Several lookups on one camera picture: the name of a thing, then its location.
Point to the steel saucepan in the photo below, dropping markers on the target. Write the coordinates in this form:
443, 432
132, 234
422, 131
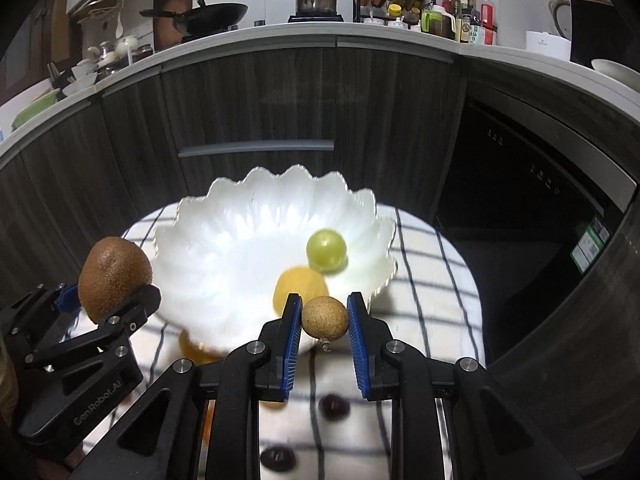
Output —
305, 8

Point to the red label bottle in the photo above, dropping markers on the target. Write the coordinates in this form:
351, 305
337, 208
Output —
487, 12

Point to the white teapot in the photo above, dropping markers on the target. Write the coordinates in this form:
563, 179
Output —
125, 46

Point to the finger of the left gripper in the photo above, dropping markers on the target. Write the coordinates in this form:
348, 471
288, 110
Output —
132, 307
43, 314

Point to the dark cherry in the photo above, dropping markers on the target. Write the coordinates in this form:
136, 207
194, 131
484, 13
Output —
278, 458
334, 407

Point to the orange mandarin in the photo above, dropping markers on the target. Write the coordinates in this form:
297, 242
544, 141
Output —
207, 424

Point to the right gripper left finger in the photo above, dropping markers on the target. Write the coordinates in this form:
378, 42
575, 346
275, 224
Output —
159, 437

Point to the yellow mango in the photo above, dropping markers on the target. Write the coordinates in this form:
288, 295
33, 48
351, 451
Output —
191, 351

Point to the brown longan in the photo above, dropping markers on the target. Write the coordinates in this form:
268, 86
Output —
325, 317

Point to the dark soy sauce bottle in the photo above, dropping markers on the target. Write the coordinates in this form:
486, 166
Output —
465, 20

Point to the green basin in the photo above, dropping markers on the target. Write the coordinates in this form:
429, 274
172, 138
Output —
34, 108

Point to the grey drawer handle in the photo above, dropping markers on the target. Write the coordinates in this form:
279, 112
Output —
262, 146

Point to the white scalloped bowl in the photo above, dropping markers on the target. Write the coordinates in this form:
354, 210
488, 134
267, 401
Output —
217, 265

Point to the brown kiwi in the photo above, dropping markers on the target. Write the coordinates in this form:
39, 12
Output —
113, 270

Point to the black microwave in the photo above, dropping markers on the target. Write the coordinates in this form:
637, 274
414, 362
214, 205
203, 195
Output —
598, 31

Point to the white box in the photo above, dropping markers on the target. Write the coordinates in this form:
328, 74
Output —
547, 44

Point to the gas stove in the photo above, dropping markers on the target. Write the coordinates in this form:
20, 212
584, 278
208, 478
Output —
316, 19

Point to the checkered table cloth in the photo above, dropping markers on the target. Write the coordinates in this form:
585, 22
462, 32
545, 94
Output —
432, 304

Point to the black dishwasher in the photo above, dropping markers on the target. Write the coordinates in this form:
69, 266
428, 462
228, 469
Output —
515, 209

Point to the yellow lemon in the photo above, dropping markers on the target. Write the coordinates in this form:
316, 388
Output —
307, 283

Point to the green lid jug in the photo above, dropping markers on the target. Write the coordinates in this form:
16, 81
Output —
435, 20

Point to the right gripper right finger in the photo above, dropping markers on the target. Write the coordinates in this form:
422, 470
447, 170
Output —
446, 414

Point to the black wok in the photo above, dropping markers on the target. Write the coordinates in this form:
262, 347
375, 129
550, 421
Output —
204, 20

